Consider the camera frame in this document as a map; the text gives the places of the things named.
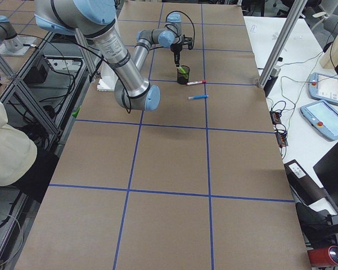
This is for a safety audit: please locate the black mesh pen cup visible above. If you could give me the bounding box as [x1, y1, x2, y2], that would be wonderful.
[177, 65, 190, 85]

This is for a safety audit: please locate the upper teach pendant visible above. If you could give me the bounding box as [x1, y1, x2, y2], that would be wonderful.
[308, 73, 338, 106]

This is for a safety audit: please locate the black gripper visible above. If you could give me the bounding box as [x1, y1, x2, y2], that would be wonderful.
[170, 44, 182, 67]

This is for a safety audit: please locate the seated person cream jacket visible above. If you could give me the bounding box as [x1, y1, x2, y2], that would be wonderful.
[0, 102, 37, 186]

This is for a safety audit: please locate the red capped white marker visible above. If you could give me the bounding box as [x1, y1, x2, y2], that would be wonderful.
[186, 80, 206, 86]

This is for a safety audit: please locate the black monitor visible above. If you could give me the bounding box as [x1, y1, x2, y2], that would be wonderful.
[313, 142, 338, 208]

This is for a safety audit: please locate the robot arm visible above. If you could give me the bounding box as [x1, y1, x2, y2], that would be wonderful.
[35, 1, 183, 111]

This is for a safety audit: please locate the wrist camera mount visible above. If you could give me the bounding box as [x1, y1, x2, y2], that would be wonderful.
[181, 35, 195, 50]

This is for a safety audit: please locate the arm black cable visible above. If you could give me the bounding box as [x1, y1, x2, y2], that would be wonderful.
[164, 11, 196, 51]

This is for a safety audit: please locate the aluminium frame post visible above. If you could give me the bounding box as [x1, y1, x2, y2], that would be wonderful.
[257, 0, 307, 88]

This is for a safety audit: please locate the blue marker pen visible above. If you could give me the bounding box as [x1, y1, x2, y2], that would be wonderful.
[188, 94, 209, 100]

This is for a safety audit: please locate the aluminium side frame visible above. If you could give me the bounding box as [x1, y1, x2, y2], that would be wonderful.
[0, 28, 102, 270]

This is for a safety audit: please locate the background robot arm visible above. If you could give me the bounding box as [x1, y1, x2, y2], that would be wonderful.
[0, 15, 36, 56]

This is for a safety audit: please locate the lower teach pendant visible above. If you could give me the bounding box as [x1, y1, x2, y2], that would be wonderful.
[300, 100, 338, 141]

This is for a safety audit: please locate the teach pendant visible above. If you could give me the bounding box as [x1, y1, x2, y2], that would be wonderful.
[300, 100, 338, 141]
[308, 73, 338, 106]

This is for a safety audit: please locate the usb hub with cables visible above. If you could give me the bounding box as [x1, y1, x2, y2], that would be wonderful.
[269, 110, 289, 148]

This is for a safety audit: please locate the green highlighter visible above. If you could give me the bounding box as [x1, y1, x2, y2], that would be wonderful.
[177, 66, 187, 74]

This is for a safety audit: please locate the red cylinder bottle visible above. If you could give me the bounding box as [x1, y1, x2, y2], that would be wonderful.
[307, 246, 338, 268]

